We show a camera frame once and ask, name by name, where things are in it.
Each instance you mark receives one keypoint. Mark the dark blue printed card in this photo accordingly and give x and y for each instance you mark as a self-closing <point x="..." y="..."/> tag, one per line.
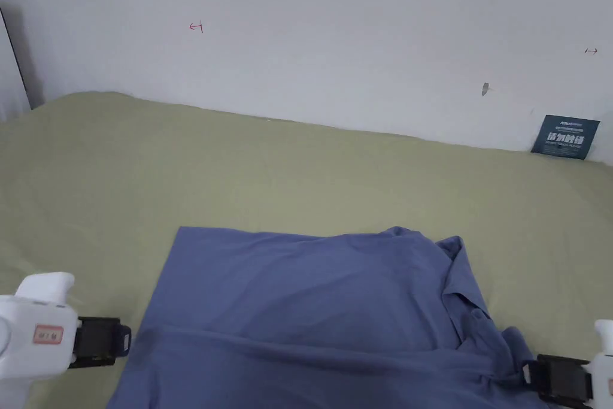
<point x="565" y="138"/>

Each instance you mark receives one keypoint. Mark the bed with pale green sheet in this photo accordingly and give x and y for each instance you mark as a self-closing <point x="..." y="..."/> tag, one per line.
<point x="287" y="174"/>

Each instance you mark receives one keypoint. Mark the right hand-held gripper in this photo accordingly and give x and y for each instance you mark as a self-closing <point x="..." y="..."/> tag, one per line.
<point x="565" y="380"/>

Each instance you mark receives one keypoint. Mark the blue shirt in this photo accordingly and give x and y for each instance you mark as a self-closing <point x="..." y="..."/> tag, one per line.
<point x="297" y="313"/>

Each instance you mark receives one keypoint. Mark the small grey wall hook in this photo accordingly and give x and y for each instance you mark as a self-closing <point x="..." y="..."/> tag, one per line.
<point x="485" y="89"/>

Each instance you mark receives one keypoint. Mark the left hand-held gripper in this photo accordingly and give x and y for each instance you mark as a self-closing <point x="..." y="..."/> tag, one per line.
<point x="33" y="332"/>

